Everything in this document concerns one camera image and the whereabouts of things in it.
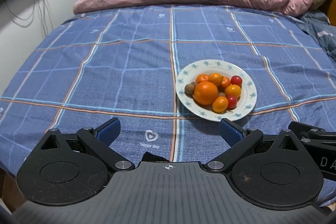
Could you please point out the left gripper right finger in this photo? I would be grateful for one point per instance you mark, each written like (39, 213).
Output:
(242, 143)

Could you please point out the mandarin small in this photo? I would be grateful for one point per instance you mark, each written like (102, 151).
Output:
(233, 90)

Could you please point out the white floral plate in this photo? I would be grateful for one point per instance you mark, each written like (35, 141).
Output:
(246, 102)

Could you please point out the mandarin front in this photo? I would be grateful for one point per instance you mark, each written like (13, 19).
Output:
(220, 104)

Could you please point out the grey blue blanket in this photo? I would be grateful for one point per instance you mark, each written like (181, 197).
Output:
(317, 25)

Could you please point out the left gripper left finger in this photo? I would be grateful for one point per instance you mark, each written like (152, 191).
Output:
(96, 142)

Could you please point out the red cherry tomato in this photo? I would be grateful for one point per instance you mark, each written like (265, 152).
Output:
(236, 80)
(232, 102)

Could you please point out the large orange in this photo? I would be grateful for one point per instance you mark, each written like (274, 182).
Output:
(205, 93)

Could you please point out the blue plaid bed sheet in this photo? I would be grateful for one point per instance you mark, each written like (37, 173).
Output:
(124, 63)

